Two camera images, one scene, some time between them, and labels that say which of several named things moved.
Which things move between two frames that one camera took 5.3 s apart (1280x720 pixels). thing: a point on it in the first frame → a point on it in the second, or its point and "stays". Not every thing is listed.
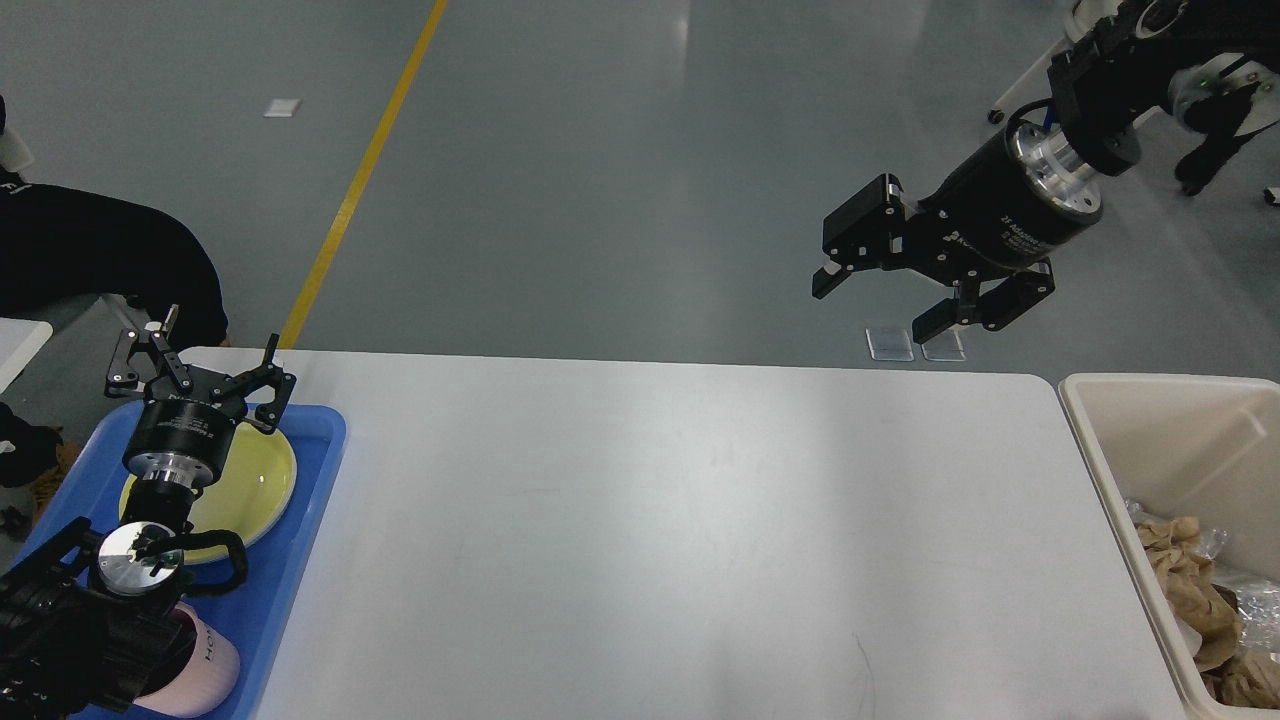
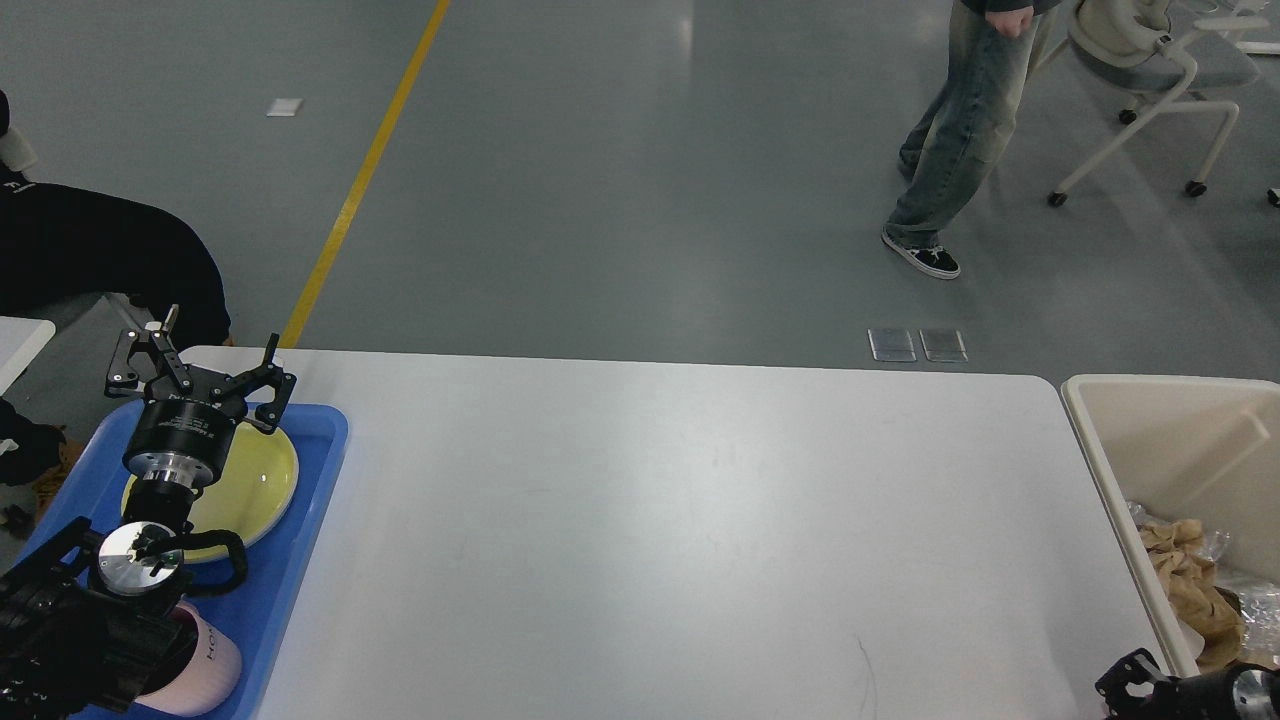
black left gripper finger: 137,363 stays
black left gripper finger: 267,374 stays
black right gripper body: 1006,205 → 1238,691
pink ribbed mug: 202,666 stays
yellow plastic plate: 247,498 stays
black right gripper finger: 867,233 → 1137,667
